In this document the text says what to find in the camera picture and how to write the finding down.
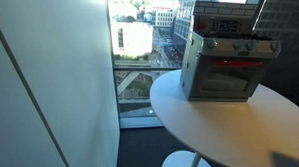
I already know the white round table pedestal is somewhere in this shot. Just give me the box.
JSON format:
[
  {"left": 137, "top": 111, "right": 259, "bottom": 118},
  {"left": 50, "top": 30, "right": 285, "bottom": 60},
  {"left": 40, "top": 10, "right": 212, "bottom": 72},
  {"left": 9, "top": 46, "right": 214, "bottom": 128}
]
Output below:
[{"left": 161, "top": 149, "right": 218, "bottom": 167}]

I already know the red oven door handle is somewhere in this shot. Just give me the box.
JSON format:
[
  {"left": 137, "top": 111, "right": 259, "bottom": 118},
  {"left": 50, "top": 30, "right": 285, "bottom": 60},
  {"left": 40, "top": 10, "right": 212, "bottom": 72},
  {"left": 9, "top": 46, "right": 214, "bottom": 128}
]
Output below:
[{"left": 209, "top": 59, "right": 264, "bottom": 69}]

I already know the white building outside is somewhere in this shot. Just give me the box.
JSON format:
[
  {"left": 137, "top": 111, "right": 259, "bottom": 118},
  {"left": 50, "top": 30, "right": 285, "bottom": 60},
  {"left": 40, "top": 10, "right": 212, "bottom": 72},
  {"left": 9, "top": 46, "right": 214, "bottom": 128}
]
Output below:
[{"left": 108, "top": 20, "right": 155, "bottom": 60}]

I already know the blue stove knob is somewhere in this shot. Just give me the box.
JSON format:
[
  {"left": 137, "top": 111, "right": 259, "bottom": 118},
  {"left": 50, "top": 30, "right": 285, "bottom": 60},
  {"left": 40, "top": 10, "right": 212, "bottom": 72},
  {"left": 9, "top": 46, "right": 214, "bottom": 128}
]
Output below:
[
  {"left": 245, "top": 40, "right": 257, "bottom": 52},
  {"left": 232, "top": 39, "right": 244, "bottom": 52},
  {"left": 205, "top": 37, "right": 219, "bottom": 51}
]

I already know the window frame rail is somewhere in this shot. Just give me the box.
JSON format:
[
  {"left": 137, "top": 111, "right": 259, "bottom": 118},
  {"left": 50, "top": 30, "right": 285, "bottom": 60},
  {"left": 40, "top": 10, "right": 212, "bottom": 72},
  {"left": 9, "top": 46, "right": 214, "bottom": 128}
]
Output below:
[{"left": 113, "top": 64, "right": 183, "bottom": 75}]

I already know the blue knob with red arc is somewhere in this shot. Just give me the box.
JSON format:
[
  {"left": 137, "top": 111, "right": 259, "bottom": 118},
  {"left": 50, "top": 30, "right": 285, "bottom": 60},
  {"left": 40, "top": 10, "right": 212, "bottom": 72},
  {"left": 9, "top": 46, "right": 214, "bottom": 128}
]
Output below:
[{"left": 269, "top": 41, "right": 281, "bottom": 53}]

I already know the grey toy stove oven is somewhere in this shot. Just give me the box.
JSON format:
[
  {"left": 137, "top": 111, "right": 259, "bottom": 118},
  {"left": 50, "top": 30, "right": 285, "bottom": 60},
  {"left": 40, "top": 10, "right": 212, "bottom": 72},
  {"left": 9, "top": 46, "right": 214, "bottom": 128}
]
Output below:
[{"left": 178, "top": 0, "right": 284, "bottom": 106}]

